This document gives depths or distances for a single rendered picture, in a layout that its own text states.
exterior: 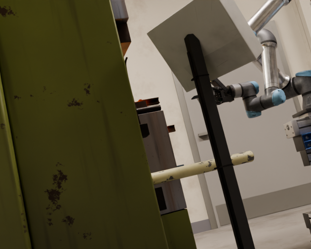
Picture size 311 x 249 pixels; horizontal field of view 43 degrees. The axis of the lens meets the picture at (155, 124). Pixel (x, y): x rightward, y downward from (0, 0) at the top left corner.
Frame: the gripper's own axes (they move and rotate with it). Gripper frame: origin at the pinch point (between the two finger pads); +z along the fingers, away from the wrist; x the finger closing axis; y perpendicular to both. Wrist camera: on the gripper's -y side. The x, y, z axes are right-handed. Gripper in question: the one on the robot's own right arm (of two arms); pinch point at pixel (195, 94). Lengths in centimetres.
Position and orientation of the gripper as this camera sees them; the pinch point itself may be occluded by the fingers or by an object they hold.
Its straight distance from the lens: 201.8
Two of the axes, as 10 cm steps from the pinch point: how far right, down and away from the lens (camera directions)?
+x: -2.6, 2.1, 9.4
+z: -9.4, 1.8, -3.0
